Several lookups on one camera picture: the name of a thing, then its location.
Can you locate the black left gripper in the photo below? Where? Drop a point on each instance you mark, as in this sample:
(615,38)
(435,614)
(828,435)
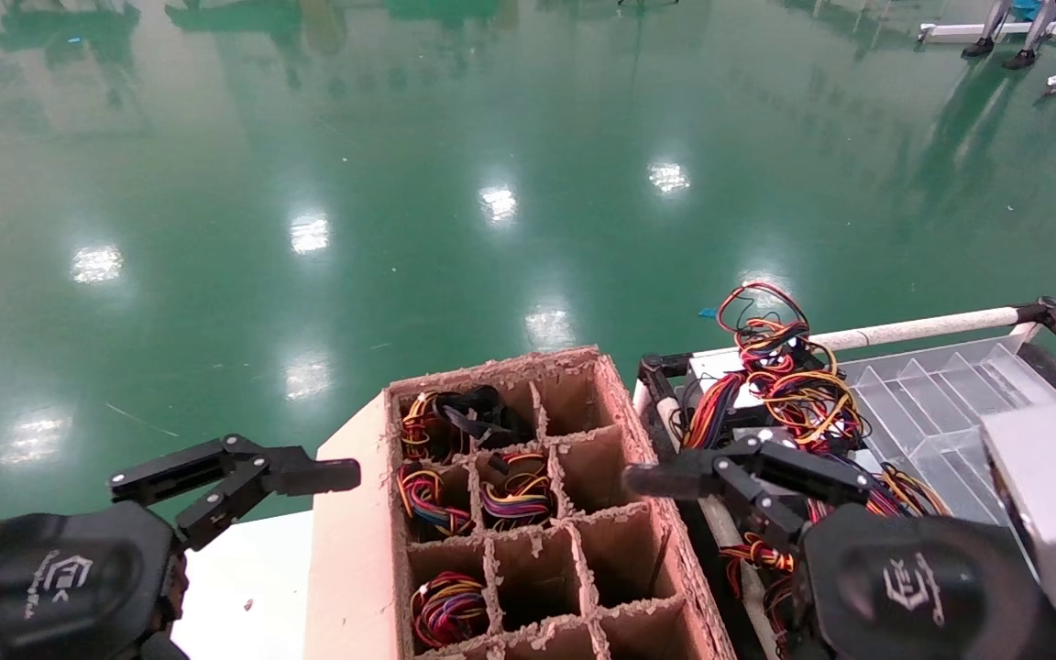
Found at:
(51,587)

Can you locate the person in grey trousers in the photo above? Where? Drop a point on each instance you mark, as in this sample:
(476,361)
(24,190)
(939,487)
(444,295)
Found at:
(1023,37)

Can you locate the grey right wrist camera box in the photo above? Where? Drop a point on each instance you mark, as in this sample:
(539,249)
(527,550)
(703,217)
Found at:
(1050,504)

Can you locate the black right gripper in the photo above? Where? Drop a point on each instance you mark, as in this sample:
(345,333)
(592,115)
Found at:
(913,587)

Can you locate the clear plastic divider tray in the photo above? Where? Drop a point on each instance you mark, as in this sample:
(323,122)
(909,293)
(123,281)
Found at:
(940,412)

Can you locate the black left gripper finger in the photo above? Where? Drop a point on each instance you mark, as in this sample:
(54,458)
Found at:
(308,477)

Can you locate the white pipe frame cart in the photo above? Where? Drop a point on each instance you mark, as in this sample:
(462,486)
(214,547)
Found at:
(913,328)

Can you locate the cardboard divider box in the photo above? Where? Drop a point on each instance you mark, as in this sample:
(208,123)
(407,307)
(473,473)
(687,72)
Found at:
(345,568)

